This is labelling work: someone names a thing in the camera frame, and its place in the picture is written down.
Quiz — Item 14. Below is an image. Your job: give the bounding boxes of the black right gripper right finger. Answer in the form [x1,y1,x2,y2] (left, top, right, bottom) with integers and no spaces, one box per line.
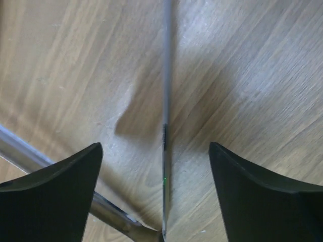
[208,142,322,241]

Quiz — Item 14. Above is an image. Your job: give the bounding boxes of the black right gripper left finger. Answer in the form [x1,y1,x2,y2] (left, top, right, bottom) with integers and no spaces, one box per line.
[1,143,103,241]

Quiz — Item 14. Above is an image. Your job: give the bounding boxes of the metal tongs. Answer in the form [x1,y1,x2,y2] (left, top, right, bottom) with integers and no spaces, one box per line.
[1,1,173,241]

